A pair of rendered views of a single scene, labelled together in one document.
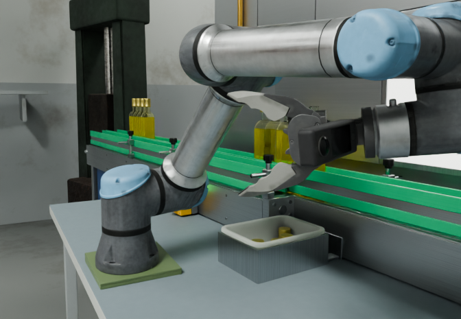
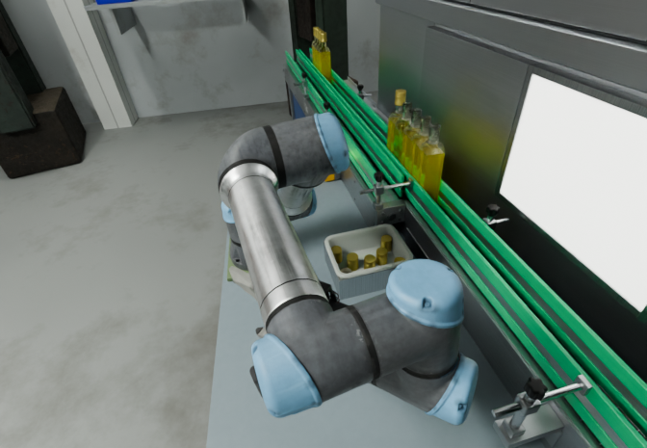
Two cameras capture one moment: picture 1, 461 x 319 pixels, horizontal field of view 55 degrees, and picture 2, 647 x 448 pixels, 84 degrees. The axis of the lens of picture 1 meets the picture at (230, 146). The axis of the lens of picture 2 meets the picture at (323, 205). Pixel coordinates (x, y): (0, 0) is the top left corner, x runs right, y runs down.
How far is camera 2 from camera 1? 0.59 m
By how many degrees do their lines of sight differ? 36
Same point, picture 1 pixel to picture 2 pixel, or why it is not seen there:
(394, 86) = (527, 124)
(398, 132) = not seen: hidden behind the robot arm
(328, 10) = not seen: outside the picture
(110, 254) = (236, 254)
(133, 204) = not seen: hidden behind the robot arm
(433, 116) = (393, 382)
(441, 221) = (503, 309)
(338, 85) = (475, 93)
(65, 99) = not seen: outside the picture
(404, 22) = (295, 389)
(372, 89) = (504, 116)
